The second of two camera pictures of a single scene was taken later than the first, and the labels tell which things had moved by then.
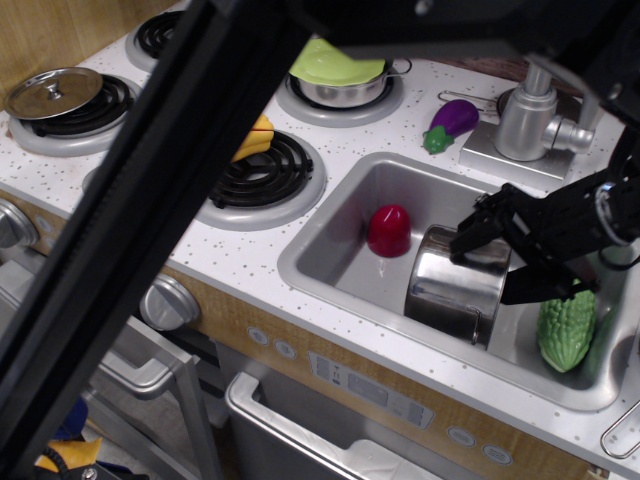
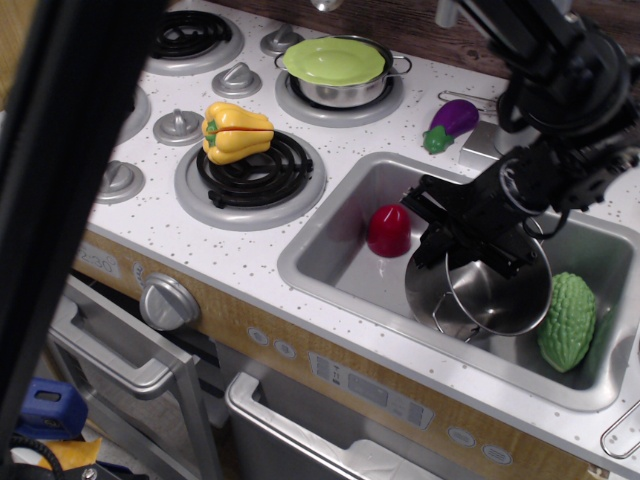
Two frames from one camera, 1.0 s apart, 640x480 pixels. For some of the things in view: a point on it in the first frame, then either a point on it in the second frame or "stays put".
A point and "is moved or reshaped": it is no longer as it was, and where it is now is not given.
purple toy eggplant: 452,119 stays put
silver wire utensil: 467,96 stays put
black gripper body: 567,225 → 485,220
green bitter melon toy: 565,329 stays put
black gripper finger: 482,229 → 434,244
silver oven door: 146,409 stays put
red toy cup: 389,233 stays put
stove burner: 269,190 stays put
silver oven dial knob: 168,304 stays put
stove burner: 90,130 → 140,117
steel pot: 454,299 is moved or reshaped
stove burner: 293,105 stays put
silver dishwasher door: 276,434 stays put
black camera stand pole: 51,360 → 71,82
